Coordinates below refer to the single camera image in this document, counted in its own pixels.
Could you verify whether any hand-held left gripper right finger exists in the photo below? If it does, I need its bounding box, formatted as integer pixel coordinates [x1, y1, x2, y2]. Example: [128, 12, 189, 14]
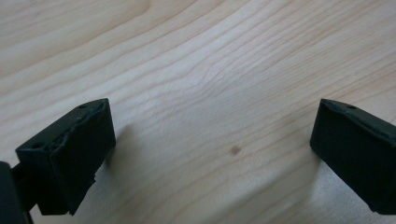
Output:
[309, 98, 396, 216]

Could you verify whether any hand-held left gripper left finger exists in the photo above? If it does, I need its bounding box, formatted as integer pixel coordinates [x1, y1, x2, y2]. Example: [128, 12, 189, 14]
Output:
[15, 98, 117, 217]

